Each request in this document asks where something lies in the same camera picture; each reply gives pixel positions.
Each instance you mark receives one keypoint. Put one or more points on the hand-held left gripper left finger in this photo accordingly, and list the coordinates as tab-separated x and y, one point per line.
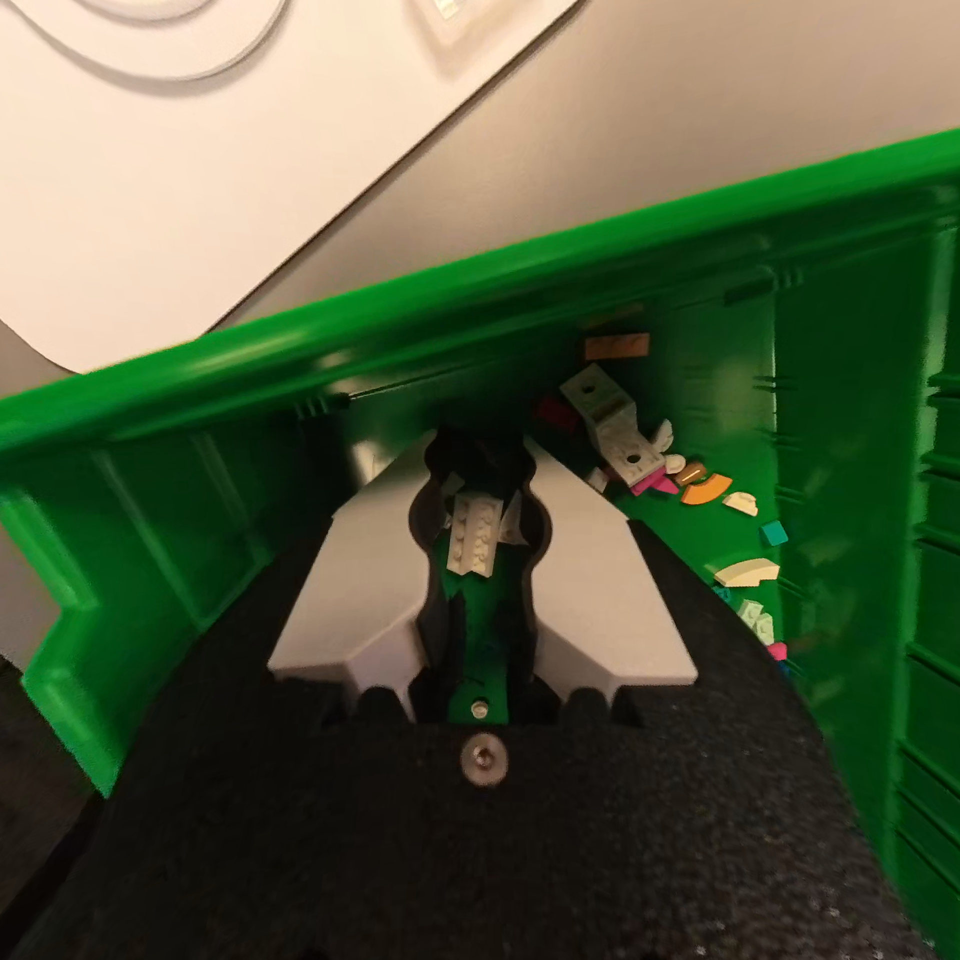
360	592

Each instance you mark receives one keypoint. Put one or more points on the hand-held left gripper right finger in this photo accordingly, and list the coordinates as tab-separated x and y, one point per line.
600	592

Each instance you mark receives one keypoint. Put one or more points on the white studded lego plate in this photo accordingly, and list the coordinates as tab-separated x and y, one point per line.
474	540

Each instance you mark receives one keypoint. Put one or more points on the pile of lego pieces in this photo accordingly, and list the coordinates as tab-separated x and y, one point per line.
611	424

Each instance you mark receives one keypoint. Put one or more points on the green plastic bin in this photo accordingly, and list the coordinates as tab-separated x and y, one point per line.
450	300

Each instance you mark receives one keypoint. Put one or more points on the white flat tray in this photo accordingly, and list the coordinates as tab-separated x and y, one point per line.
187	187

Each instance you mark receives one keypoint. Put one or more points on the clear plastic part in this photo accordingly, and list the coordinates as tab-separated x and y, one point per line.
450	15

